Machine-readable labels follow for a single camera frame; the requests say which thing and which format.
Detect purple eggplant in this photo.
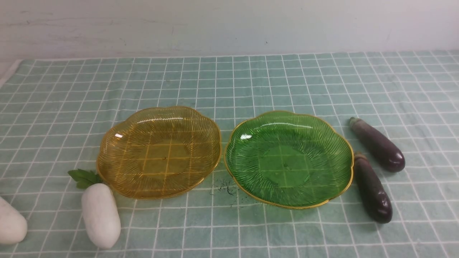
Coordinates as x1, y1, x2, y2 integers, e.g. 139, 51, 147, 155
354, 152, 392, 224
349, 117, 406, 173

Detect white radish with leaves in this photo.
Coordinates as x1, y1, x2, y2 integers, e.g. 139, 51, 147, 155
68, 169, 121, 250

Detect green plastic plate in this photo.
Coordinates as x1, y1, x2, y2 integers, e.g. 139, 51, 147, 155
224, 110, 354, 209

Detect amber plastic plate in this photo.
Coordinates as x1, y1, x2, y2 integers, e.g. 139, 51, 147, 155
96, 106, 222, 200

